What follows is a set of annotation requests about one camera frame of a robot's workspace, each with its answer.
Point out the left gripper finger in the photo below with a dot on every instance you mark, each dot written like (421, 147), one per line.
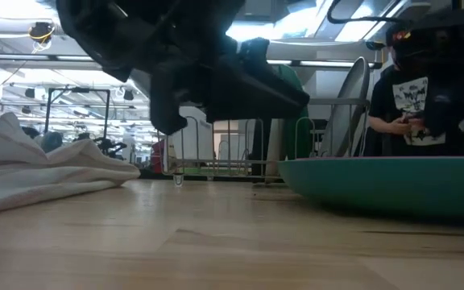
(167, 104)
(256, 92)

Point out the green plate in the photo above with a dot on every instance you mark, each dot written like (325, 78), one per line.
(296, 139)

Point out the white plate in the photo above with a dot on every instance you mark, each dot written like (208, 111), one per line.
(346, 108)

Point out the teal plate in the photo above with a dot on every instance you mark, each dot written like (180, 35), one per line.
(377, 185)

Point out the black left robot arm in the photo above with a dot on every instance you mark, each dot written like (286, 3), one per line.
(107, 24)

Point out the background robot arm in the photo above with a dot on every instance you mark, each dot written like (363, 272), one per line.
(111, 147)

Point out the white cutlery holder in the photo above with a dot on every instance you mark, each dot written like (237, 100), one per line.
(193, 137)

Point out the red cabinet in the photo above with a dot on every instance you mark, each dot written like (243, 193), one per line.
(157, 155)

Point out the long ceiling light strip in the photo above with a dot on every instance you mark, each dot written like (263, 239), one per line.
(324, 63)

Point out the green drip tray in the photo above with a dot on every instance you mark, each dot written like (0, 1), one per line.
(224, 171)

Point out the grey round object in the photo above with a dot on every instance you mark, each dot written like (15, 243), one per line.
(51, 141)

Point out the white folded cloth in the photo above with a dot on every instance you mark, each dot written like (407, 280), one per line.
(34, 173)

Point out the black rig frame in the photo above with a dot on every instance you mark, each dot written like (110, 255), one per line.
(48, 108)

